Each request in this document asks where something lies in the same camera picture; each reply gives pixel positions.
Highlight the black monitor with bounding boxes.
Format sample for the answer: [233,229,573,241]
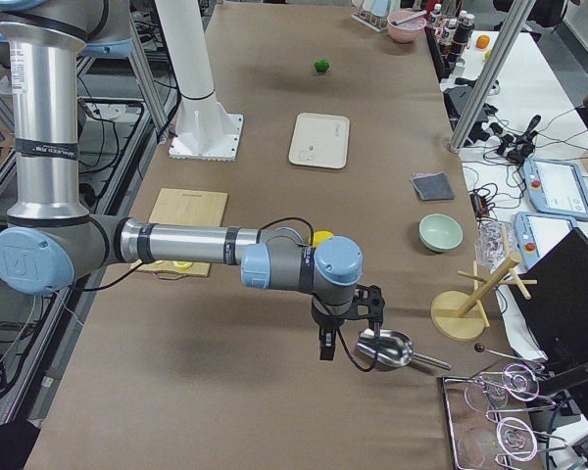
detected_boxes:
[514,228,588,371]

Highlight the upper teach pendant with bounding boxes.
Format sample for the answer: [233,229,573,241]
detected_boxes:
[522,158,588,221]

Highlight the metal scoop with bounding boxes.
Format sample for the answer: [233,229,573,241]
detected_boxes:
[356,329,452,371]

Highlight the orange fruit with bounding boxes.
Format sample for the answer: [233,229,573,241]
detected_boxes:
[475,34,490,50]

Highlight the grey folded cloth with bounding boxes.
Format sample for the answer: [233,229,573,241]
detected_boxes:
[411,172,455,202]

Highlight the lower teach pendant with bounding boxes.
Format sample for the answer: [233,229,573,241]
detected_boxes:
[514,211,578,269]

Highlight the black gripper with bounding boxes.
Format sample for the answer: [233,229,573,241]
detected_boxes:
[311,296,352,361]

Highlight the white rabbit print tray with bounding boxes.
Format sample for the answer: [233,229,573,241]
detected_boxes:
[288,113,350,169]

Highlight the wire glass rack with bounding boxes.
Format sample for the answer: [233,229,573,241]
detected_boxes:
[441,362,568,469]

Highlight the white dish rack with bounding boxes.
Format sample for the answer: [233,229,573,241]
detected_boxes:
[351,0,400,33]

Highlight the green lime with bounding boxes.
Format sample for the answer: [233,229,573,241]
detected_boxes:
[314,59,330,73]

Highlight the pink bowl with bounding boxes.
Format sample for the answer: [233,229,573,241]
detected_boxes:
[387,11,427,44]

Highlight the wooden cutting board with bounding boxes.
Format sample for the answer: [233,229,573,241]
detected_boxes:
[137,188,228,280]

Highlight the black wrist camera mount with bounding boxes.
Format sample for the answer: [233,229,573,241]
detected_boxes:
[345,284,385,338]

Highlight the lemon slice near handle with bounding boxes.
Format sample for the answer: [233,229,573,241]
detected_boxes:
[172,260,193,270]

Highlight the wooden mug tree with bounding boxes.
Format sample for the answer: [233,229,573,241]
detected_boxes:
[430,231,538,342]

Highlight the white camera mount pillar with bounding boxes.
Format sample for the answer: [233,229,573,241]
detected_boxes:
[156,0,244,162]

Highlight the teach pendant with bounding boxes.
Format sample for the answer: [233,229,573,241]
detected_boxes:
[522,158,588,221]
[514,211,578,269]

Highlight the mint green bowl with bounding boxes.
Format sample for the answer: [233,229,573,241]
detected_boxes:
[418,213,464,253]

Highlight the aluminium frame post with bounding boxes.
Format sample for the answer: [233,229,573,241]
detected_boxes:
[448,0,536,154]

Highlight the dark sauce bottle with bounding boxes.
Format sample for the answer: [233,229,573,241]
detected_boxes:
[448,13,474,63]

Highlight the yellow lemon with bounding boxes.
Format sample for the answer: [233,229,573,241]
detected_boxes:
[311,230,334,248]

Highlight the clear plastic box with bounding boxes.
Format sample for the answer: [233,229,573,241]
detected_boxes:
[475,221,517,270]

